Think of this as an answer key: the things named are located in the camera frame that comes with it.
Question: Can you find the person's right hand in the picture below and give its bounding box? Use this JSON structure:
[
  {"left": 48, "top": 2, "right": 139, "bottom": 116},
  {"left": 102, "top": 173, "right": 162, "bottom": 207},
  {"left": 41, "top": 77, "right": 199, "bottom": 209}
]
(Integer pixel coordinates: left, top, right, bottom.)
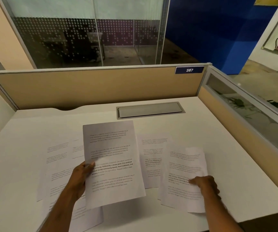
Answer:
[{"left": 188, "top": 175, "right": 221, "bottom": 204}]

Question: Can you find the person's right forearm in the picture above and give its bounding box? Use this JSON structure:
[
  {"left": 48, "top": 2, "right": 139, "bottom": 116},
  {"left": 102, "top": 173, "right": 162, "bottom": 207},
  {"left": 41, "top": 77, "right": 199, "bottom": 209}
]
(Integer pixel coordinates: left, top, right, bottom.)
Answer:
[{"left": 205, "top": 198, "right": 245, "bottom": 232}]

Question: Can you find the beige desk partition panel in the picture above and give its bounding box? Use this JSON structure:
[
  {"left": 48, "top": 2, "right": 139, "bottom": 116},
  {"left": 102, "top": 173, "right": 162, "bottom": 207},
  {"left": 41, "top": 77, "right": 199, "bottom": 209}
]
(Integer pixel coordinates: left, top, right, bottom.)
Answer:
[{"left": 0, "top": 62, "right": 212, "bottom": 112}]

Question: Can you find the yellow sign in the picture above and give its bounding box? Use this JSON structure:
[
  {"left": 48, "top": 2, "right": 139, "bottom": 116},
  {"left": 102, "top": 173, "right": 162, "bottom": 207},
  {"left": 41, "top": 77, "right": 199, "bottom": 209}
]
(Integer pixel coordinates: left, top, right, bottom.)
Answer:
[{"left": 254, "top": 0, "right": 278, "bottom": 6}]

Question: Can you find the white printed paper sheet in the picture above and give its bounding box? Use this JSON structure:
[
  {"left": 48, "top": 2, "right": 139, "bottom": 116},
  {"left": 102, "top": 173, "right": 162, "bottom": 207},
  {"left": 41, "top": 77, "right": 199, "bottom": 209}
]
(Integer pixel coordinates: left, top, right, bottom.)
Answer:
[
  {"left": 160, "top": 146, "right": 209, "bottom": 213},
  {"left": 136, "top": 133, "right": 169, "bottom": 189},
  {"left": 71, "top": 136, "right": 86, "bottom": 167},
  {"left": 37, "top": 140, "right": 74, "bottom": 202},
  {"left": 42, "top": 193, "right": 104, "bottom": 232},
  {"left": 83, "top": 120, "right": 146, "bottom": 210}
]

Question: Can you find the person's left hand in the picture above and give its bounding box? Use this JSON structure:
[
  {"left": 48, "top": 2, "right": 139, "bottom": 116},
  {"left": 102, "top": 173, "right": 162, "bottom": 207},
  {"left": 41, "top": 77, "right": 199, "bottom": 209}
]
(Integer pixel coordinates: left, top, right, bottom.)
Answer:
[{"left": 68, "top": 161, "right": 95, "bottom": 198}]

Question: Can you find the person's left forearm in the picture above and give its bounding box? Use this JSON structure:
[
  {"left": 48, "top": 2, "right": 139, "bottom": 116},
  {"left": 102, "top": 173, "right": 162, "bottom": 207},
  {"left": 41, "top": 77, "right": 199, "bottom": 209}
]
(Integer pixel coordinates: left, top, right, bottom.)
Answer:
[{"left": 39, "top": 189, "right": 84, "bottom": 232}]

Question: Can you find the grey desk cable tray cover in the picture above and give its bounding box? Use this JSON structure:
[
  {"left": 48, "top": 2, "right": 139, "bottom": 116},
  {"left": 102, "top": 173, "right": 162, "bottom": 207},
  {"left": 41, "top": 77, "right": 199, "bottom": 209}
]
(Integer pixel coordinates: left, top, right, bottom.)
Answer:
[{"left": 116, "top": 101, "right": 186, "bottom": 120}]

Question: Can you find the blue number label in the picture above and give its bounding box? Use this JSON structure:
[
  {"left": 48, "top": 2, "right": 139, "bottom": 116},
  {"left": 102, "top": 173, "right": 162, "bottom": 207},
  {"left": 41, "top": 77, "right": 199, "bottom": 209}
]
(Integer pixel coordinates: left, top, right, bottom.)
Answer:
[{"left": 175, "top": 66, "right": 205, "bottom": 75}]

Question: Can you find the partition panel with glass strip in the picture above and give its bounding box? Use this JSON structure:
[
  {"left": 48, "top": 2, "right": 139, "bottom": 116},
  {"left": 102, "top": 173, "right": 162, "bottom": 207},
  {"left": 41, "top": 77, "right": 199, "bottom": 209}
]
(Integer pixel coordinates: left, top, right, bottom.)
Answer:
[{"left": 198, "top": 65, "right": 278, "bottom": 165}]

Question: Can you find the dotted frosted glass wall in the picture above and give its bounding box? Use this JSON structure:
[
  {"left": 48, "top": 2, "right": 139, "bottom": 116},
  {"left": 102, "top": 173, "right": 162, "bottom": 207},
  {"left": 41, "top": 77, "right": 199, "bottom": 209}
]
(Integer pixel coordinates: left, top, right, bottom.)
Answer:
[{"left": 0, "top": 0, "right": 171, "bottom": 69}]

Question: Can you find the office chair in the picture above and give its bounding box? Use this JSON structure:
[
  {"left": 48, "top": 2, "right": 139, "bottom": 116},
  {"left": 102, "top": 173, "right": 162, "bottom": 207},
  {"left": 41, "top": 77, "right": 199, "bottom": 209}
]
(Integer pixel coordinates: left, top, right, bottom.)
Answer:
[{"left": 85, "top": 32, "right": 105, "bottom": 61}]

